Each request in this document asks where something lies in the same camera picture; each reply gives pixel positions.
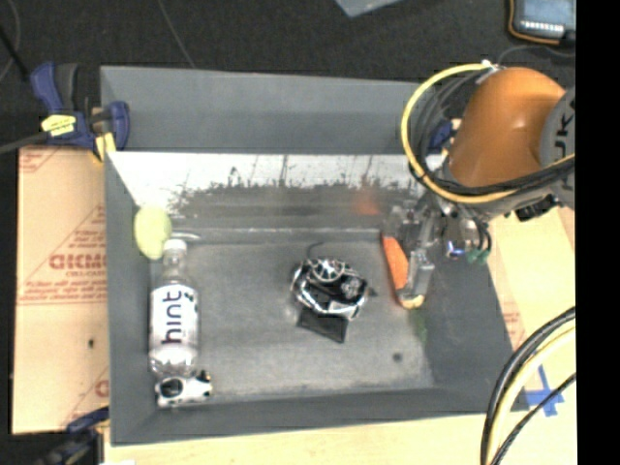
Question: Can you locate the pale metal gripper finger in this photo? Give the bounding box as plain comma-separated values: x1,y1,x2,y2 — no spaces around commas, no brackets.
408,251,436,304

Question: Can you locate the orange toy carrot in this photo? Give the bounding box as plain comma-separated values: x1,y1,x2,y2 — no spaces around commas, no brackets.
380,232,427,311

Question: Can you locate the black and white patterned object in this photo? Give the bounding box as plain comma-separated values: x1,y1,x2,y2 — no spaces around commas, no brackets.
289,256,371,321

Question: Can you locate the black flat square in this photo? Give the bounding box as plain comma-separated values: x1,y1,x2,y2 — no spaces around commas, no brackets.
295,305,351,345

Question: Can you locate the grey metal bin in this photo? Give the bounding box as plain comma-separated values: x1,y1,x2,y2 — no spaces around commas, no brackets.
99,65,528,446

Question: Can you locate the clear plastic bottle, white label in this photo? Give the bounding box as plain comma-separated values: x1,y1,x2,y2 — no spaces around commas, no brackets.
146,237,202,378

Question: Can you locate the white and black metal part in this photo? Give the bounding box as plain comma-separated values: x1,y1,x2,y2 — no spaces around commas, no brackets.
154,369,214,410

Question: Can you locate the yellow-green ball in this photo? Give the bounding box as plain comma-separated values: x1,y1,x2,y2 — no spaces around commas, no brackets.
133,205,173,262

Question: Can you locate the brown cardboard board, red print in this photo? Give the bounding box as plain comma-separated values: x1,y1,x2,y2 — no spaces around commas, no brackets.
12,143,576,436

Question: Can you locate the black cylinder on white bracket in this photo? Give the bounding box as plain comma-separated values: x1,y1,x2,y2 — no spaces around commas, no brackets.
514,193,559,223

